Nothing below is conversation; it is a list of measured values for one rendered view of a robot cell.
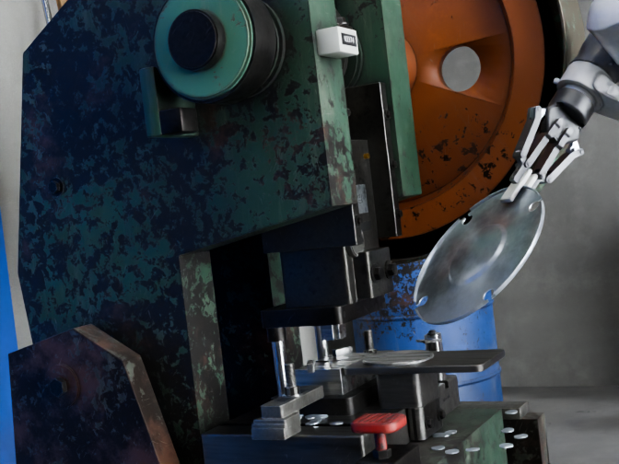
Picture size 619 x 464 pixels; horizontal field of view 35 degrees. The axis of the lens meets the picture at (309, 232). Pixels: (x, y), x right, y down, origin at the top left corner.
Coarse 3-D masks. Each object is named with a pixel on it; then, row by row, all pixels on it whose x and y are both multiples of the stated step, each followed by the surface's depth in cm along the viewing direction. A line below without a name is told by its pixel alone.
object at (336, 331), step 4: (340, 324) 174; (344, 324) 176; (324, 328) 174; (328, 328) 174; (332, 328) 173; (336, 328) 174; (340, 328) 174; (344, 328) 176; (324, 332) 174; (328, 332) 174; (332, 332) 173; (336, 332) 174; (340, 332) 174; (344, 332) 175; (324, 336) 174; (328, 336) 174; (332, 336) 173; (336, 336) 174; (340, 336) 174; (344, 336) 175; (324, 340) 174; (328, 340) 174
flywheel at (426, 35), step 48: (432, 0) 200; (480, 0) 196; (528, 0) 188; (432, 48) 201; (480, 48) 196; (528, 48) 189; (432, 96) 202; (480, 96) 197; (528, 96) 189; (432, 144) 203; (480, 144) 198; (432, 192) 204; (480, 192) 195; (384, 240) 207
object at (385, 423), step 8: (360, 416) 138; (368, 416) 138; (376, 416) 138; (384, 416) 137; (392, 416) 136; (400, 416) 136; (352, 424) 136; (360, 424) 135; (368, 424) 134; (376, 424) 134; (384, 424) 133; (392, 424) 133; (400, 424) 134; (360, 432) 135; (368, 432) 134; (376, 432) 134; (384, 432) 133; (392, 432) 133; (376, 440) 136; (384, 440) 136; (376, 448) 136; (384, 448) 136
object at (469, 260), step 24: (504, 192) 173; (528, 192) 166; (480, 216) 174; (504, 216) 167; (528, 216) 161; (456, 240) 175; (480, 240) 167; (504, 240) 161; (528, 240) 156; (432, 264) 177; (456, 264) 168; (480, 264) 162; (504, 264) 157; (432, 288) 171; (456, 288) 164; (480, 288) 158; (432, 312) 165; (456, 312) 159
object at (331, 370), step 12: (324, 360) 178; (336, 360) 178; (348, 360) 175; (300, 372) 171; (324, 372) 169; (336, 372) 168; (300, 384) 171; (312, 384) 170; (324, 384) 169; (336, 384) 168; (348, 384) 170; (360, 384) 174
